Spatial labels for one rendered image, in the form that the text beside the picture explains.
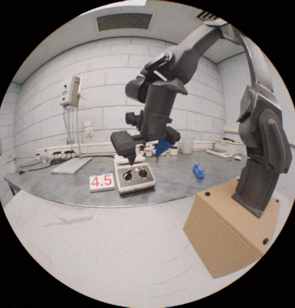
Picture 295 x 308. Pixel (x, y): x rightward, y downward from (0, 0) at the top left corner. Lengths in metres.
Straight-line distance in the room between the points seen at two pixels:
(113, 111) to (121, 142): 0.75
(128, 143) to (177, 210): 0.20
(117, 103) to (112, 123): 0.20
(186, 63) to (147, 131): 0.16
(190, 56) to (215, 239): 0.28
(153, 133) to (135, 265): 0.25
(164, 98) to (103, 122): 0.79
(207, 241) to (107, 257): 0.16
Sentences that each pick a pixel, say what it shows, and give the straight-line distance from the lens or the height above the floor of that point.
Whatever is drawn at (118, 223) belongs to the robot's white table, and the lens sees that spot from 0.23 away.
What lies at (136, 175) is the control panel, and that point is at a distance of 0.31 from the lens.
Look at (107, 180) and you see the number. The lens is 0.35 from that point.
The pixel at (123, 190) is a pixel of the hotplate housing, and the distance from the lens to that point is 0.29.
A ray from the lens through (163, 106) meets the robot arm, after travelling 0.17.
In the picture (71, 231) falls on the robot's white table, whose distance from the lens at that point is 0.26.
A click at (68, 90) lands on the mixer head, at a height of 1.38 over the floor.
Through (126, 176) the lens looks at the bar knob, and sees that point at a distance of 0.29.
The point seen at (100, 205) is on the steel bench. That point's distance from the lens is 0.29.
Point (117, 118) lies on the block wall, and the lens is 0.88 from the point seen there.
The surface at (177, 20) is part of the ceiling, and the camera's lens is 1.47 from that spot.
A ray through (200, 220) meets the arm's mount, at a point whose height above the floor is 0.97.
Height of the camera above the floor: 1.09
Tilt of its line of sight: 14 degrees down
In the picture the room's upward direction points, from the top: straight up
